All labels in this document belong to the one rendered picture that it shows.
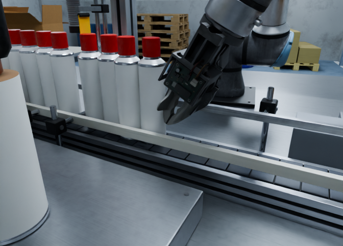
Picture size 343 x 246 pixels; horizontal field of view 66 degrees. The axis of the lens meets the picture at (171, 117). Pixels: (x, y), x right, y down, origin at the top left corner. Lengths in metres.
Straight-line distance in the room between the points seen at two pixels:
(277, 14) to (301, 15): 6.19
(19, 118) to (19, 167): 0.05
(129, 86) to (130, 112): 0.05
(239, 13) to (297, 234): 0.32
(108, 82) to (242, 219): 0.35
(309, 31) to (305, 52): 1.38
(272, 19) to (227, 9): 0.52
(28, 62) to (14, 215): 0.43
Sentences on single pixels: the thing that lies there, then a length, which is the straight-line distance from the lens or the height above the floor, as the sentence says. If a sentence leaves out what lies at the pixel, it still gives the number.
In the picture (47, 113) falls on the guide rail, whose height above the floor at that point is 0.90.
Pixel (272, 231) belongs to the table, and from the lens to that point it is 0.45.
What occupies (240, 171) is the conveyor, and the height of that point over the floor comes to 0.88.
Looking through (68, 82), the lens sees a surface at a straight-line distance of 0.65.
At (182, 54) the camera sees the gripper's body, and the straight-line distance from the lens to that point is 0.42.
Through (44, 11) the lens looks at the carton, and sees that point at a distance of 2.27.
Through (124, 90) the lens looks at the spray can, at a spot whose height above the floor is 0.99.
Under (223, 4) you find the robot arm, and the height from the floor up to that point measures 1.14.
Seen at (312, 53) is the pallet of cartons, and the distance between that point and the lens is 5.86.
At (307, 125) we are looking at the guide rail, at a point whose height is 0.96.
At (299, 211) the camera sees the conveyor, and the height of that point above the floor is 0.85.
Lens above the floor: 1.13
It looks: 22 degrees down
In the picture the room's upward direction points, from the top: straight up
